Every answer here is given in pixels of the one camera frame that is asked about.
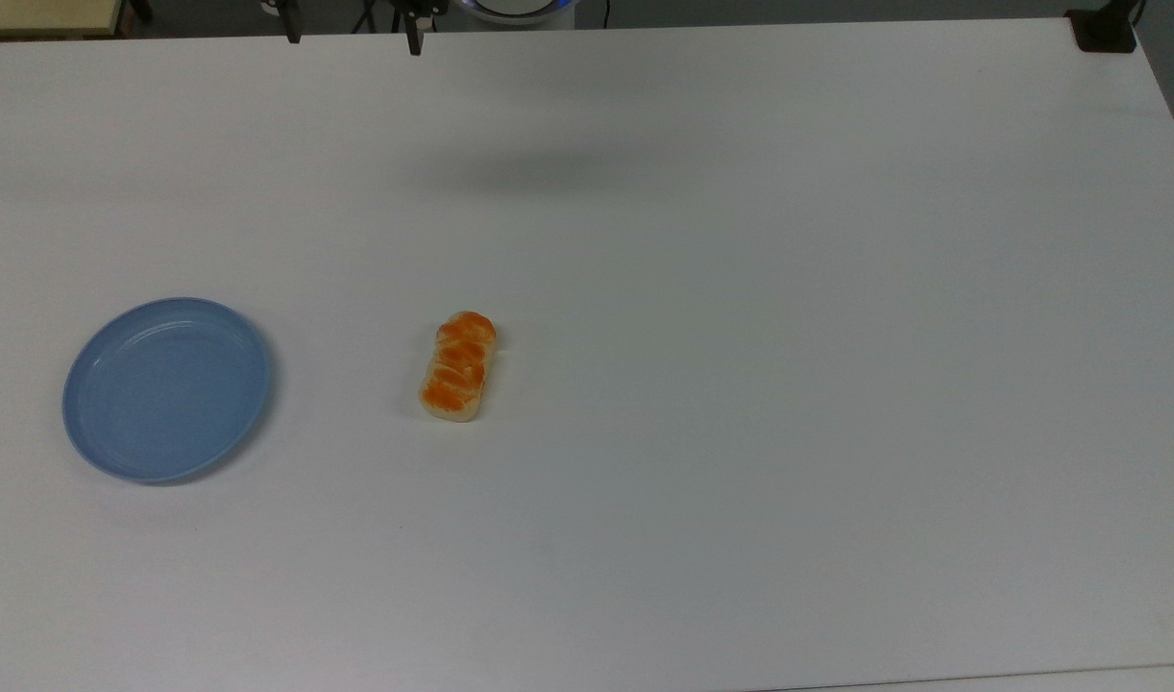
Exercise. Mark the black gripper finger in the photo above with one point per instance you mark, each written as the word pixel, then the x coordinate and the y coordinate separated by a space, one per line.
pixel 291 24
pixel 413 34

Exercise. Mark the orange glazed bread loaf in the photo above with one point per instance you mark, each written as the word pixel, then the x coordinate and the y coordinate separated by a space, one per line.
pixel 458 370

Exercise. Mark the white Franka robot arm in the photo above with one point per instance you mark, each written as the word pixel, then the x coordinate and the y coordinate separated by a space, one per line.
pixel 515 10

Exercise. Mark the blue round plate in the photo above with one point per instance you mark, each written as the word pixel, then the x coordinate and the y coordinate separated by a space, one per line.
pixel 164 394

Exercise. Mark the light wooden table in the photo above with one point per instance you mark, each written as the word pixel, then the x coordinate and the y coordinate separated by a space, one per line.
pixel 39 14

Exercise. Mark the white adjoining table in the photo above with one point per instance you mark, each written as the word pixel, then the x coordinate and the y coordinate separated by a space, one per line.
pixel 1029 680

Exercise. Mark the black camera stand clamp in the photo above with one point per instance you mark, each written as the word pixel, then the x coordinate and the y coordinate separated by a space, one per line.
pixel 1104 31

